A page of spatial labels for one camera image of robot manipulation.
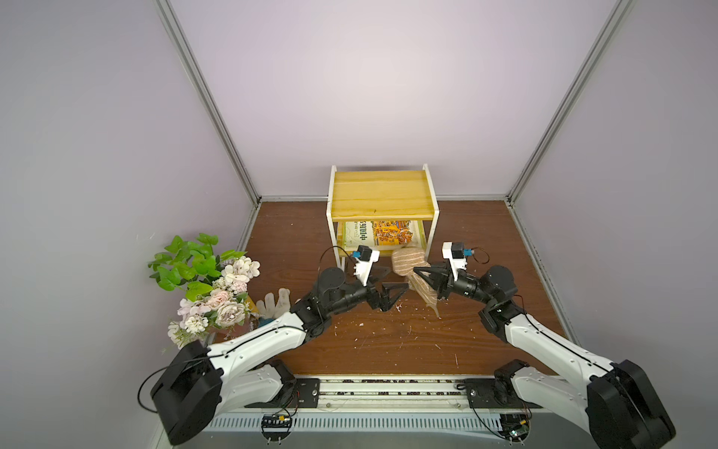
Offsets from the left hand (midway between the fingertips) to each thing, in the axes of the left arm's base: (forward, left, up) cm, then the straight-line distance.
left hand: (398, 278), depth 70 cm
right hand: (+4, -6, +3) cm, 8 cm away
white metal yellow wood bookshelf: (+21, +5, +9) cm, 24 cm away
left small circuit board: (-30, +32, -27) cm, 51 cm away
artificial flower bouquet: (-5, +44, +4) cm, 44 cm away
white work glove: (+1, +41, -24) cm, 47 cm away
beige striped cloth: (+3, -1, +3) cm, 5 cm away
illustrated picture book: (+19, +3, -7) cm, 21 cm away
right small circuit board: (-29, -31, -27) cm, 50 cm away
